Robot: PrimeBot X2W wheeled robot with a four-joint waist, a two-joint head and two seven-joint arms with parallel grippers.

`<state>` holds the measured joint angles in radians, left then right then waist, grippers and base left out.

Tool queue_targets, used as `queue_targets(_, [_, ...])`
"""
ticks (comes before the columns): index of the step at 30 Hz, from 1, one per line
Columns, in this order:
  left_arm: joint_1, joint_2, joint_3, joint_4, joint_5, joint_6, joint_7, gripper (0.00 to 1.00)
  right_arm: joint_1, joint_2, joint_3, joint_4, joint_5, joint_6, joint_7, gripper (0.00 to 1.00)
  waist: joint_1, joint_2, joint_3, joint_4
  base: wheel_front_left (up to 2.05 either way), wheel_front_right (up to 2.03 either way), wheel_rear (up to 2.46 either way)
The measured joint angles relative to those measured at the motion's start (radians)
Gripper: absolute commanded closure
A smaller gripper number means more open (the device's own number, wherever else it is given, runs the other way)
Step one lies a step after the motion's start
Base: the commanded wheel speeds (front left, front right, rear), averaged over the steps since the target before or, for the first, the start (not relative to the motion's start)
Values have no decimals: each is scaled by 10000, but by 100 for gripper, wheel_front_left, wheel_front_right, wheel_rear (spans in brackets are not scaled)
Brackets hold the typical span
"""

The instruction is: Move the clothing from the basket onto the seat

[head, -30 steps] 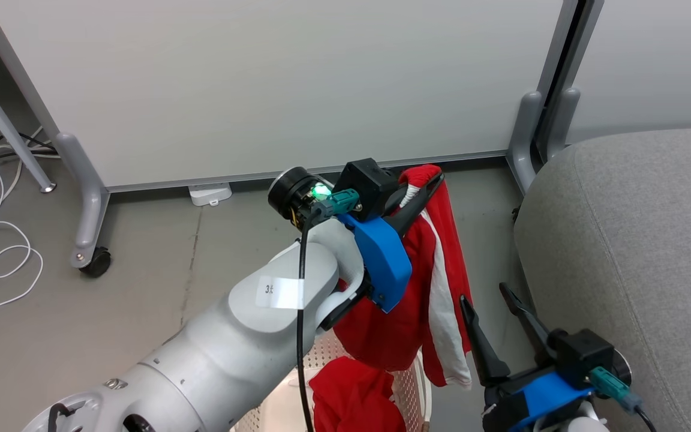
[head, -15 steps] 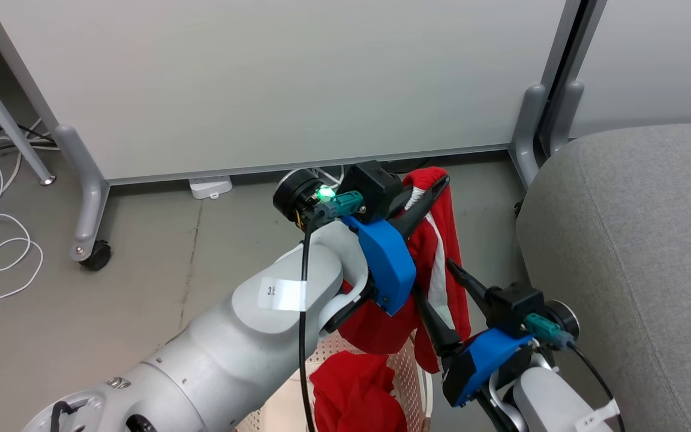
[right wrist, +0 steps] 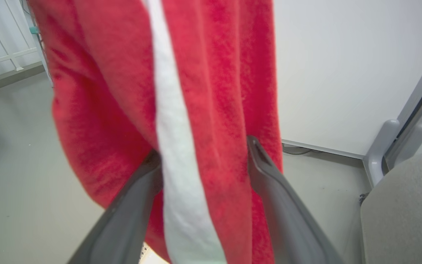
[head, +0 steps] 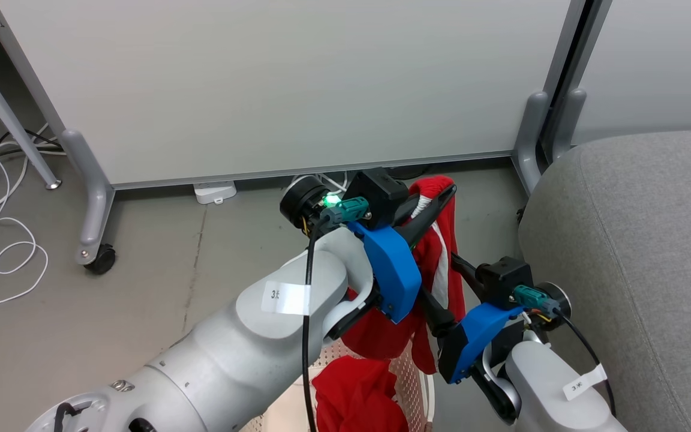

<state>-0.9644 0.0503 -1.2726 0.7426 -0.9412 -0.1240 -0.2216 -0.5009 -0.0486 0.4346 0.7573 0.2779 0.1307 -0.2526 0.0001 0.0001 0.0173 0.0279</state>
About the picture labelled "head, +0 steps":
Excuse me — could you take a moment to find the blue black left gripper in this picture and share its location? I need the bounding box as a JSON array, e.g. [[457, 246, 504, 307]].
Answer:
[[280, 177, 458, 325]]

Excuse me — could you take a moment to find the black caster wheel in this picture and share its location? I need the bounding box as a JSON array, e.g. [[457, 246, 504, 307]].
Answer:
[[84, 243, 117, 276]]

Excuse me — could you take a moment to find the white paper label tag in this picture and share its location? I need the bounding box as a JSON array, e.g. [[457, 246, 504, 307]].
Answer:
[[563, 363, 609, 401], [261, 281, 312, 317]]

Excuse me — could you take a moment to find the cream perforated laundry basket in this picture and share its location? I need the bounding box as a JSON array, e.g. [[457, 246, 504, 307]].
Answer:
[[241, 336, 436, 432]]

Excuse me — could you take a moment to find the red garment with white stripes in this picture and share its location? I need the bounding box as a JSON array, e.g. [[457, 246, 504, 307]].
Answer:
[[341, 175, 467, 376]]

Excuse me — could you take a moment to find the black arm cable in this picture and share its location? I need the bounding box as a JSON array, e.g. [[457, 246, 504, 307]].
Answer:
[[513, 286, 617, 418], [301, 201, 376, 432]]

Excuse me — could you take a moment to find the large white partition panel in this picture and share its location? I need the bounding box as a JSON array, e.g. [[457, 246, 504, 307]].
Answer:
[[0, 0, 592, 268]]

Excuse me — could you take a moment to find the plain red garment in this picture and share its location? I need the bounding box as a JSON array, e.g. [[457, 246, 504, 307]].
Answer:
[[311, 356, 411, 432]]

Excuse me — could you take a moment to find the grey metal desk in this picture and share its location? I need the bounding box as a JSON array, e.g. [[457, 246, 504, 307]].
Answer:
[[0, 33, 62, 191]]

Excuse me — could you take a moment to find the small white power adapter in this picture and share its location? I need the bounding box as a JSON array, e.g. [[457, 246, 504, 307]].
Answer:
[[193, 180, 238, 206]]

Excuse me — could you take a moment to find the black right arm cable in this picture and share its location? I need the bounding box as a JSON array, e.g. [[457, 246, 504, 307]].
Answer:
[[513, 286, 617, 418]]

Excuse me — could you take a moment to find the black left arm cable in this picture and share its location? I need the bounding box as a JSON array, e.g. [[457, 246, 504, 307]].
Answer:
[[301, 201, 376, 432]]

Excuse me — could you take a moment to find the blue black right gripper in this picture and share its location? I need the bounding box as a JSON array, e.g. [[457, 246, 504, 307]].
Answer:
[[420, 253, 572, 385]]

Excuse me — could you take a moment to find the white phone charging cable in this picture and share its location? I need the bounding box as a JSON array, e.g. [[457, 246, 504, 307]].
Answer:
[[0, 142, 50, 310]]

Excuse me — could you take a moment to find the coiled white cable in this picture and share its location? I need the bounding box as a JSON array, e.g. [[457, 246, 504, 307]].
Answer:
[[289, 172, 350, 196]]

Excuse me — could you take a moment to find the grey fabric sofa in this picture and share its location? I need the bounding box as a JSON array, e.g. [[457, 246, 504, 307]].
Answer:
[[518, 129, 691, 432]]

